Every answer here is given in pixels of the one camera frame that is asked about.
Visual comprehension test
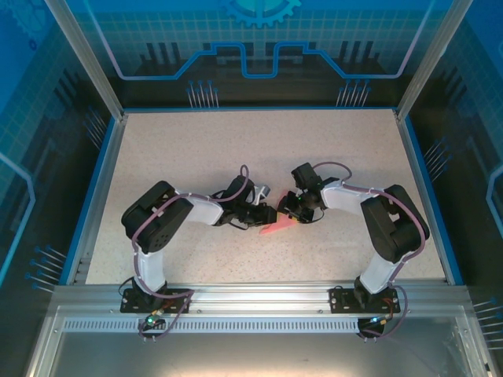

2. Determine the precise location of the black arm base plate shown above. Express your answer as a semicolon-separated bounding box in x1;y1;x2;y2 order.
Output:
119;287;193;314
329;286;402;314

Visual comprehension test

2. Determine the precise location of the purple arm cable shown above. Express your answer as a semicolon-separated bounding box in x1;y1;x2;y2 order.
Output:
131;163;252;342
312;160;429;342

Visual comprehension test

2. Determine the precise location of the grey metal tray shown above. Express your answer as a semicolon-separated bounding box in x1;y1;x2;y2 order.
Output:
23;306;498;377

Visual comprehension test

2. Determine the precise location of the aluminium frame post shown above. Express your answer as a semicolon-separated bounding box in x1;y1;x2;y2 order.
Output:
395;0;472;122
43;0;129;122

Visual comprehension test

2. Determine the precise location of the slotted metal cable duct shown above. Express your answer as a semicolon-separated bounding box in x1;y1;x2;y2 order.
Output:
61;318;365;335

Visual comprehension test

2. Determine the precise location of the small connector board with LED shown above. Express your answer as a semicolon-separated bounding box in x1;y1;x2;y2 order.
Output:
141;309;165;329
367;313;395;328

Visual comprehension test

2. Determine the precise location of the blue printed side panel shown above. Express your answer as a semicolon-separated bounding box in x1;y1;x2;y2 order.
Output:
400;0;503;377
0;0;119;377

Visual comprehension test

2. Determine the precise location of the wide aluminium frame rail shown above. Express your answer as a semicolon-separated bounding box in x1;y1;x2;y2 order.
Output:
50;279;472;316

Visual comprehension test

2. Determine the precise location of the aluminium side rail blue trim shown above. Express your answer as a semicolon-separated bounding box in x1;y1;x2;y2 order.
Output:
58;113;129;287
394;109;465;287

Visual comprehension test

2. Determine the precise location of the blue printed gear panel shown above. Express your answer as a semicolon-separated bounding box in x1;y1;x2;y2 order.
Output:
64;0;449;109

